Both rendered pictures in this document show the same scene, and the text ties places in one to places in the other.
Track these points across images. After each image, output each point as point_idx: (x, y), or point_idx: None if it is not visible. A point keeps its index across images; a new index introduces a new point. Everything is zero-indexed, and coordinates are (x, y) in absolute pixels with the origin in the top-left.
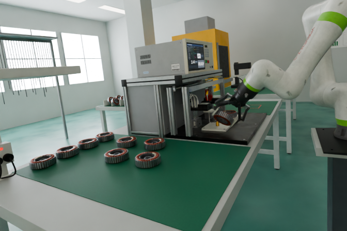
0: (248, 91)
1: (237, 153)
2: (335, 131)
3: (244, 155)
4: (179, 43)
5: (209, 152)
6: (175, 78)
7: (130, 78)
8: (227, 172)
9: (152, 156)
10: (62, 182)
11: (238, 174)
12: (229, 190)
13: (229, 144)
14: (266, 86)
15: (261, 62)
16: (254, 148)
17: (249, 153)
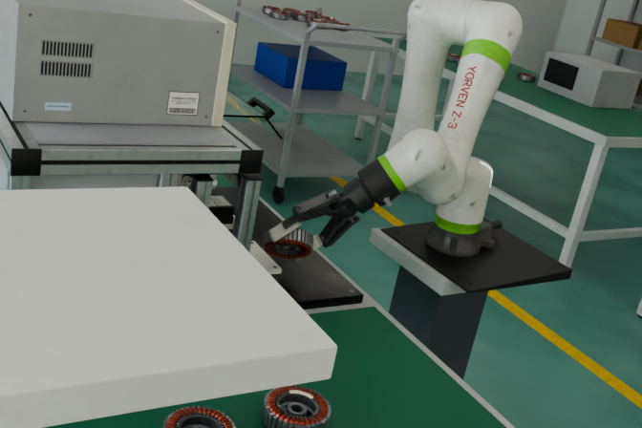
0: (395, 192)
1: (383, 330)
2: (437, 240)
3: (399, 331)
4: (213, 32)
5: (342, 345)
6: (243, 158)
7: (3, 130)
8: (441, 379)
9: (288, 400)
10: None
11: (456, 377)
12: (495, 412)
13: (331, 310)
14: (424, 184)
15: (437, 140)
16: (382, 308)
17: (395, 324)
